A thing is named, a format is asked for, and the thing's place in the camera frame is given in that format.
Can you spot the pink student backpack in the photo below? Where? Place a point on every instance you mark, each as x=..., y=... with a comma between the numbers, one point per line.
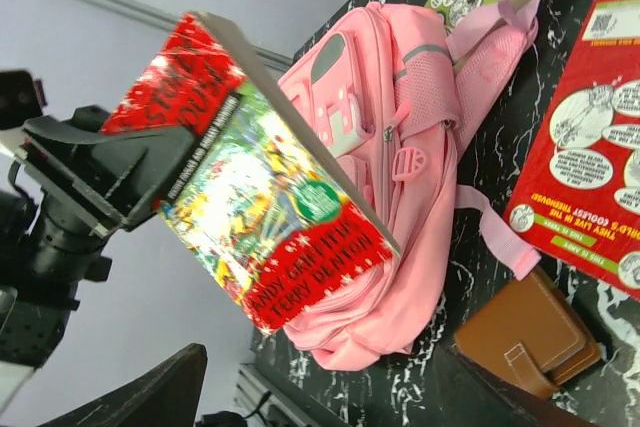
x=397, y=97

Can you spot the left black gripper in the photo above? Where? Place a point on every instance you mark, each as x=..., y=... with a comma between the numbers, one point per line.
x=92, y=181

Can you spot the colourful treehouse paperback book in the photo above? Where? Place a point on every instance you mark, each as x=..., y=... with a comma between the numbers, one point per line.
x=258, y=200

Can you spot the brown leather wallet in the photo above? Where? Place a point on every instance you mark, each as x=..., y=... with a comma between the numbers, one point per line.
x=529, y=336

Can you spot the red comic paperback book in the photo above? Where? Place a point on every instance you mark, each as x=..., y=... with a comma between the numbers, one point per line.
x=577, y=197

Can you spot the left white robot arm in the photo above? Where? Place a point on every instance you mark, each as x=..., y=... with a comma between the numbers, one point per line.
x=32, y=326

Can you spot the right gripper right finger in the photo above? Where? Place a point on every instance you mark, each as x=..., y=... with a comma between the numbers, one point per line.
x=475, y=397

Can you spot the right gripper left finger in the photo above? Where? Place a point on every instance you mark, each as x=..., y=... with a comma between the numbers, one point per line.
x=166, y=395

